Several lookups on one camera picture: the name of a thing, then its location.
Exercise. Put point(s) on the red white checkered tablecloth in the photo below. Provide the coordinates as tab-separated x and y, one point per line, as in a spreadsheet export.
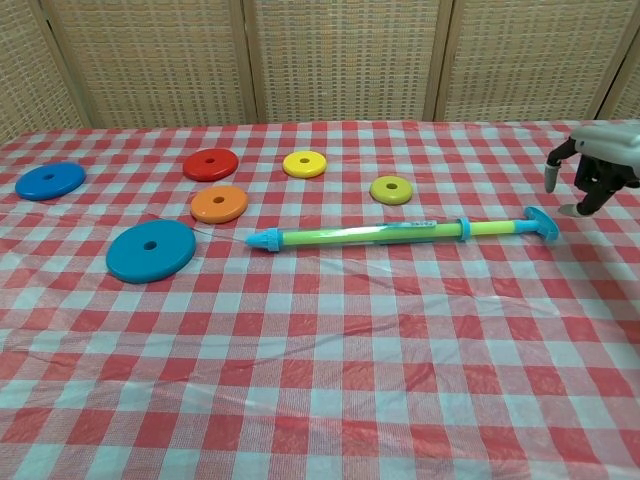
320	375

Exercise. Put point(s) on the small olive yellow disc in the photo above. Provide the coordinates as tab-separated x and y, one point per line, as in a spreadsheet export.
402	192

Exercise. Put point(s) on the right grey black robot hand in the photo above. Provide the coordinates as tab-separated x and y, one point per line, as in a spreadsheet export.
607	145

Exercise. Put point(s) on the medium blue disc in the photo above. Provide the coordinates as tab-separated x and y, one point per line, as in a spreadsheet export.
35	187

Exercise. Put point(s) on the red disc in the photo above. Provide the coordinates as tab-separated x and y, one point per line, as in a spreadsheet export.
222	167

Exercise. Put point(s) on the large teal blue disc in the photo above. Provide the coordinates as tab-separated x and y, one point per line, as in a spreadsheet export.
130	260

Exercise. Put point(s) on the orange disc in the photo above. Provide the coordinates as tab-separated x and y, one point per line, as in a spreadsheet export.
235	207

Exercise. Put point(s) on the bamboo folding screen panel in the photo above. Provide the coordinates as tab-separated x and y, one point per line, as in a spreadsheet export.
530	55
345	55
25	65
150	55
629	85

